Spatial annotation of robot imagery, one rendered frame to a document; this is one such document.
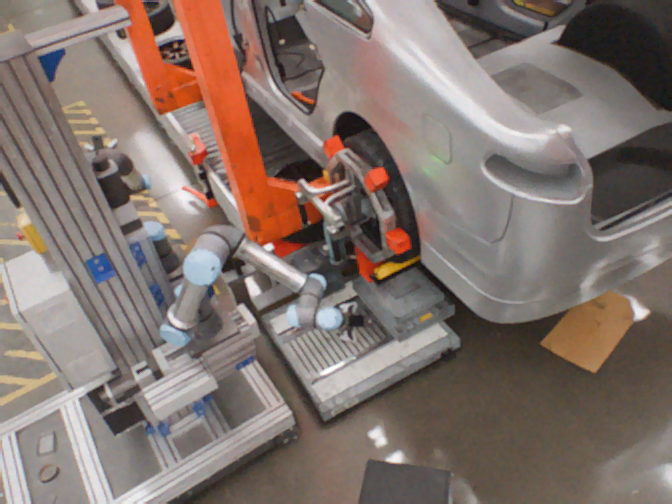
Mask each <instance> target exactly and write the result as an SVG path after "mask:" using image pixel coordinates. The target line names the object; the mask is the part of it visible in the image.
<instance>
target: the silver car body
mask: <svg viewBox="0 0 672 504"><path fill-rule="evenodd" d="M220 1H221V5H222V8H223V12H224V17H225V21H226V25H227V28H228V32H229V36H230V41H231V45H232V46H233V47H234V48H235V49H238V50H239V51H240V52H241V53H242V54H244V55H245V56H246V59H244V60H243V70H244V71H243V73H242V80H243V83H244V86H245V90H246V93H247V94H248V95H249V96H250V97H251V98H252V99H253V100H254V101H255V102H256V103H257V104H258V105H261V106H262V107H263V108H264V109H265V110H266V112H267V113H268V114H269V115H270V116H271V117H272V118H273V119H274V120H275V121H276V123H277V124H278V125H279V126H280V127H281V128H282V129H283V130H285V131H286V132H287V133H288V134H289V136H290V137H291V139H292V140H293V141H294V142H295V143H296V144H297V145H298V146H300V147H301V148H302V149H303V150H304V151H305V152H306V153H307V154H309V155H310V156H311V157H312V158H313V159H314V161H315V162H316V163H317V164H318V165H319V166H320V167H322V168H323V169H324V170H325V171H326V165H327V164H328V163H329V159H328V157H327V155H326V153H325V151H324V149H323V147H322V144H323V143H324V141H326V140H328V139H330V131H331V125H332V122H334V119H335V117H336V116H337V115H338V114H339V113H340V112H341V110H344V109H349V110H353V112H355V113H358V114H359V115H361V116H362V117H363V118H365V119H366V120H367V121H368V122H369V123H370V124H371V125H372V126H373V128H374V129H375V130H376V131H377V132H378V134H379V136H380V138H381V139H383V140H384V142H385V144H386V145H387V147H388V148H389V150H390V152H391V154H392V155H393V157H394V159H395V162H396V164H397V166H398V168H399V170H400V172H401V175H402V177H403V179H404V182H405V184H407V188H408V191H409V193H410V196H411V199H412V202H413V206H414V210H415V214H416V218H417V222H418V227H419V233H420V241H421V263H422V264H423V265H424V266H425V267H427V268H428V269H429V270H430V271H432V272H433V273H434V274H435V275H436V276H437V277H438V278H439V279H440V280H441V281H442V282H443V284H444V285H445V286H446V287H448V288H449V289H450V290H451V291H452V292H453V293H454V294H456V295H457V296H458V297H459V298H460V299H461V300H462V301H463V302H464V303H465V304H466V305H467V306H469V307H470V309H471V310H472V311H473V312H474V313H475V314H477V315H478V316H480V317H482V318H484V319H486V320H488V321H491V322H496V323H519V322H526V321H532V320H536V319H540V318H544V317H547V316H550V315H554V314H557V313H560V312H563V311H566V310H568V309H571V308H573V306H577V305H579V304H581V303H584V302H586V301H588V300H591V299H593V298H595V297H597V296H600V295H602V294H604V293H606V292H608V291H610V290H613V289H615V288H616V287H618V286H620V285H623V284H625V282H627V281H629V280H631V279H633V278H635V277H637V276H638V275H640V274H642V273H644V272H647V271H649V270H650V269H652V268H654V267H656V266H658V265H659V264H661V263H663V262H665V261H666V260H668V259H671V257H672V0H572V1H571V2H570V3H569V4H568V5H567V6H566V7H565V8H563V9H562V10H561V11H560V12H558V13H555V14H553V15H550V14H546V13H543V12H540V11H537V10H534V9H532V8H529V7H525V6H522V5H519V4H517V3H516V2H515V1H514V0H220Z"/></svg>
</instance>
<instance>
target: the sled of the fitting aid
mask: <svg viewBox="0 0 672 504"><path fill-rule="evenodd" d="M351 281H352V288H353V291H354V292H355V293H356V294H358V295H359V296H360V298H361V299H362V300H363V301H364V302H365V303H366V304H367V306H368V307H369V309H370V310H371V311H372V312H373V314H374V315H375V316H376V317H377V318H378V319H379V321H380V322H381V323H383V324H384V325H385V326H386V328H387V329H388V330H389V331H390V332H391V334H392V336H393V337H394V338H395V339H396V340H397V341H398V343H401V342H403V341H405V340H407V339H409V338H411V337H413V336H415V335H417V334H419V333H421V331H422V330H424V329H426V328H428V327H430V326H433V325H435V324H437V323H438V322H440V321H442V320H444V319H446V318H448V317H450V316H452V315H453V314H454V304H453V303H452V302H451V301H450V300H449V299H448V298H447V297H446V296H445V295H444V300H442V301H440V302H438V303H436V304H434V305H432V306H430V307H428V309H426V310H424V311H422V312H420V313H418V314H416V315H414V316H412V317H410V318H408V319H407V320H404V321H402V322H400V323H397V322H396V321H395V320H394V319H393V318H392V317H391V316H390V314H389V313H388V312H387V311H386V310H385V309H384V307H383V306H381V304H380V303H379V302H378V301H377V300H376V299H375V298H374V297H373V295H372V294H371V293H370V292H369V291H368V290H367V289H366V288H365V286H364V285H363V284H362V282H361V280H360V277H358V278H355V279H353V280H351Z"/></svg>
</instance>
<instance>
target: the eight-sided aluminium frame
mask: <svg viewBox="0 0 672 504"><path fill-rule="evenodd" d="M353 163H355V164H356V165H358V166H359V167H360V168H359V167H358V166H356V165H355V164H353ZM343 165H344V166H346V167H347V168H348V169H349V170H350V171H351V172H352V173H354V175H355V176H356V177H359V179H360V180H361V182H362V183H363V186H364V188H365V191H366V193H367V195H368V197H369V199H370V201H371V203H372V205H373V207H374V210H375V212H376V214H377V217H378V220H379V226H380V235H381V243H383V250H381V251H380V250H379V249H378V248H377V247H376V246H375V245H374V244H373V243H372V242H371V241H370V240H369V239H368V238H367V237H366V236H365V235H364V233H363V231H362V230H361V228H360V226H359V225H356V226H354V227H353V228H354V230H352V228H350V233H349V235H348V237H349V238H350V240H351V241H352V243H353V244H355V245H356V246H358V247H359V248H360V250H361V251H362V252H363V253H364V254H365V255H366V256H367V257H368V258H369V260H370V262H372V263H373V264H376V263H378V262H380V261H383V260H385V258H388V257H390V256H392V255H394V254H396V253H395V252H394V251H392V250H391V249H390V248H389V247H388V246H387V243H386V233H387V232H388V227H389V231H391V230H393V229H395V228H396V223H395V220H396V218H395V214H394V212H393V208H392V207H391V205H390V203H389V201H388V199H387V197H386V195H385V193H384V191H383V189H381V190H378V191H376V194H377V196H378V198H379V200H380V202H381V204H383V206H384V208H385V210H383V208H381V206H380V204H379V202H378V200H377V198H376V196H375V194H374V193H372V194H371V193H370V191H369V190H368V188H367V186H366V183H365V182H364V179H365V177H366V175H367V173H368V172H369V171H372V170H373V169H372V168H371V167H370V166H368V165H367V164H366V163H365V162H363V161H362V159H361V158H360V157H359V156H358V155H355V154H354V153H353V152H352V151H351V150H350V149H348V148H346V149H344V150H342V151H339V152H337V153H336V154H335V156H334V157H332V158H331V161H330V162H329V163H328V164H327V165H326V172H327V175H328V180H329V187H330V186H334V184H336V180H335V173H336V178H337V183H339V182H341V181H343V178H342V172H341V167H342V166H343ZM360 240H362V241H363V242H364V243H365V244H366V246H367V247H368V248H369V249H370V250H371V251H372V252H373V253H372V252H371V251H370V250H369V249H368V248H367V247H366V246H365V245H364V244H363V243H362V242H361V241H360Z"/></svg>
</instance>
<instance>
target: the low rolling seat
mask: <svg viewBox="0 0 672 504"><path fill-rule="evenodd" d="M358 504H454V489H453V476H452V473H451V471H450V470H448V469H441V468H434V467H426V466H419V465H412V464H404V463H397V462H390V461H383V460H375V459H368V461H367V464H366V468H365V473H364V479H363V483H362V488H361V492H360V497H359V503H358Z"/></svg>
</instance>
